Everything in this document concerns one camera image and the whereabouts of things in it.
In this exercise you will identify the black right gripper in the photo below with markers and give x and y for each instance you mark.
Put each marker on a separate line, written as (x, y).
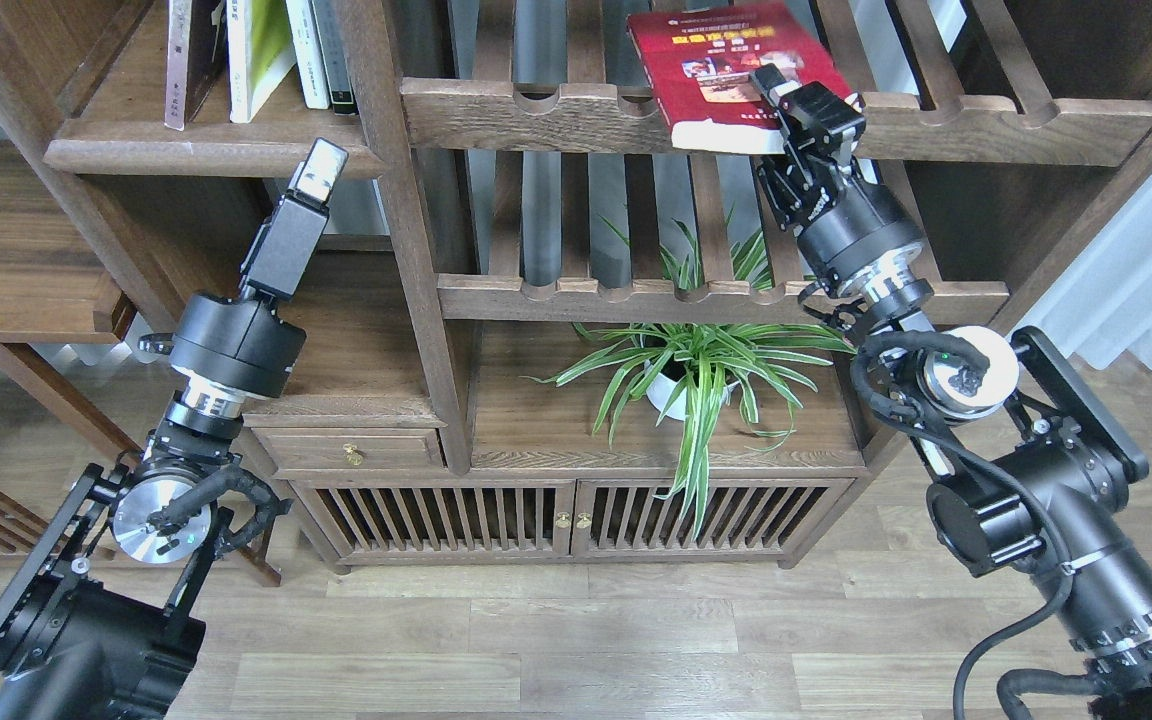
(853, 233)

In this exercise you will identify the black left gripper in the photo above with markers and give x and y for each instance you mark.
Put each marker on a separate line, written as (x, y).
(241, 343)

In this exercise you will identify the red book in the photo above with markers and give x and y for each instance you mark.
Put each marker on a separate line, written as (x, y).
(699, 63)

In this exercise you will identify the yellow green book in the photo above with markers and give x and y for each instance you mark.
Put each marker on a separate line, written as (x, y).
(260, 54)

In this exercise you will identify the dark brown book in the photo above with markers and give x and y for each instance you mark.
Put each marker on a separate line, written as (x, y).
(196, 51)

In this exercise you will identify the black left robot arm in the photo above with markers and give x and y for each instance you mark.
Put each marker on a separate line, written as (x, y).
(96, 623)

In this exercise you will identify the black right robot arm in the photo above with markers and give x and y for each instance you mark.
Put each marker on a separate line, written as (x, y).
(1028, 467)

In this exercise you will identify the white upright book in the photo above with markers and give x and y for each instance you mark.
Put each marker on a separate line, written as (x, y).
(309, 55)

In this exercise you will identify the grey black upright book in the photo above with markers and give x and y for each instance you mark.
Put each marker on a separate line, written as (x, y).
(341, 94)

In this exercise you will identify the green spider plant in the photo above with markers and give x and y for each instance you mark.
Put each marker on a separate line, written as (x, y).
(755, 352)

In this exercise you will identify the dark wooden bookshelf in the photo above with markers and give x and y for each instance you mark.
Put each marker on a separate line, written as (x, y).
(513, 209)

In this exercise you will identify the wooden side table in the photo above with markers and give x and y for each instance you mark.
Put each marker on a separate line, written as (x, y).
(54, 290)

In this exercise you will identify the white plant pot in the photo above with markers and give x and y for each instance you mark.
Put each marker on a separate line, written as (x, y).
(684, 386)

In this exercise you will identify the white curtain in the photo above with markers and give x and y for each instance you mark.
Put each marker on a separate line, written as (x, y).
(1136, 300)

